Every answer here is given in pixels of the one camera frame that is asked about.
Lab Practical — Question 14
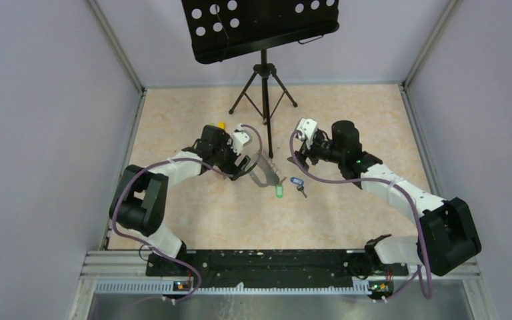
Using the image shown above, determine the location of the black music stand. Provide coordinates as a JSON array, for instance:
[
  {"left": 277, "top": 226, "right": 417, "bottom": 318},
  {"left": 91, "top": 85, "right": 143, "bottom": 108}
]
[{"left": 181, "top": 0, "right": 339, "bottom": 157}]

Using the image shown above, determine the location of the blue key tag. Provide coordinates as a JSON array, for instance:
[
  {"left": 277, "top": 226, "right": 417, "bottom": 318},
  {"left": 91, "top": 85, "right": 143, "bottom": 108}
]
[{"left": 290, "top": 177, "right": 304, "bottom": 186}]

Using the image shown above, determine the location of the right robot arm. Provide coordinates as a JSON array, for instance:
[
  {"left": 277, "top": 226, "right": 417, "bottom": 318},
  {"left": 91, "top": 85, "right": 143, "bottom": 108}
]
[{"left": 290, "top": 118, "right": 482, "bottom": 276}]

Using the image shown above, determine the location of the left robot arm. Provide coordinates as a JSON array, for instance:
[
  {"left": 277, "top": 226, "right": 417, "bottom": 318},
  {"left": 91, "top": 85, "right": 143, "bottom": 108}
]
[{"left": 109, "top": 124, "right": 260, "bottom": 276}]

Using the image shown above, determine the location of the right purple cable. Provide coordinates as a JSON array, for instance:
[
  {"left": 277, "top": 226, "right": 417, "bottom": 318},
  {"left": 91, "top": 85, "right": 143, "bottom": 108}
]
[{"left": 288, "top": 129, "right": 435, "bottom": 303}]

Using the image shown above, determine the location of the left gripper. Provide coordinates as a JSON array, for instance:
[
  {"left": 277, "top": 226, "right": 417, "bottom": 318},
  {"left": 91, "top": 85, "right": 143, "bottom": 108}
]
[{"left": 213, "top": 134, "right": 250, "bottom": 181}]

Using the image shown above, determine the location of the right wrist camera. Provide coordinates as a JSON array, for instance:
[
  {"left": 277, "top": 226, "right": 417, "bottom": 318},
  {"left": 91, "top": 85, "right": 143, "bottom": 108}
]
[{"left": 295, "top": 118, "right": 318, "bottom": 141}]

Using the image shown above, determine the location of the green key tag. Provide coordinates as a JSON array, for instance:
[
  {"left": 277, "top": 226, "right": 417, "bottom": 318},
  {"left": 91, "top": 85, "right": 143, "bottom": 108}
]
[{"left": 275, "top": 185, "right": 283, "bottom": 199}]

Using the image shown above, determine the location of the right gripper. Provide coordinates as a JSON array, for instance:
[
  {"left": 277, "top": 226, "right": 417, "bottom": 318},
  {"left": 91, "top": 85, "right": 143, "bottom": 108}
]
[{"left": 289, "top": 132, "right": 345, "bottom": 172}]

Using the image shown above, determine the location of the purple cable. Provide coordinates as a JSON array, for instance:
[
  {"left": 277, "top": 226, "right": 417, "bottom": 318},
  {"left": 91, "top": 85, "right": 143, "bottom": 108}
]
[
  {"left": 288, "top": 129, "right": 435, "bottom": 303},
  {"left": 111, "top": 124, "right": 265, "bottom": 303}
]

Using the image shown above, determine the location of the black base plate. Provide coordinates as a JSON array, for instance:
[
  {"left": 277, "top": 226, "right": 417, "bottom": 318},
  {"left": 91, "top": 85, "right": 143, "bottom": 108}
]
[{"left": 145, "top": 249, "right": 409, "bottom": 289}]

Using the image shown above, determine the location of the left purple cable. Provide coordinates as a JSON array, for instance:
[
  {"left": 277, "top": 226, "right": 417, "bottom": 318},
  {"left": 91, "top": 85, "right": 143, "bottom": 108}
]
[{"left": 111, "top": 124, "right": 265, "bottom": 303}]

